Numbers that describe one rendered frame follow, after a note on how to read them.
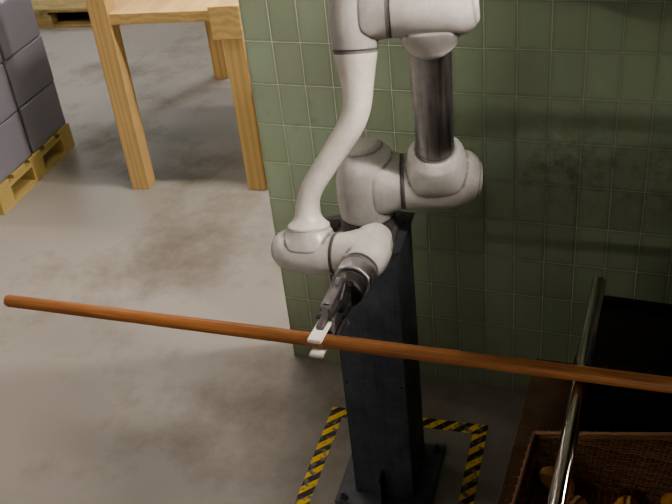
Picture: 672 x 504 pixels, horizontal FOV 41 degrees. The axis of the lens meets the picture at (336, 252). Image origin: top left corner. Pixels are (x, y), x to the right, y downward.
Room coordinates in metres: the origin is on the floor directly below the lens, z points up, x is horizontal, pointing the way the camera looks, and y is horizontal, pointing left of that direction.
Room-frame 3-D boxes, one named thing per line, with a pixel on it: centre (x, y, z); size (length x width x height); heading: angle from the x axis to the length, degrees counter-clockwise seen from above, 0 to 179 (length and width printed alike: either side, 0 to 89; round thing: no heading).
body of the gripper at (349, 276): (1.61, -0.01, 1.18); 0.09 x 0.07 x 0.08; 157
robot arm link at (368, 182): (2.17, -0.11, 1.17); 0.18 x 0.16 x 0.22; 81
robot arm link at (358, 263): (1.67, -0.04, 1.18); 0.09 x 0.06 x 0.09; 67
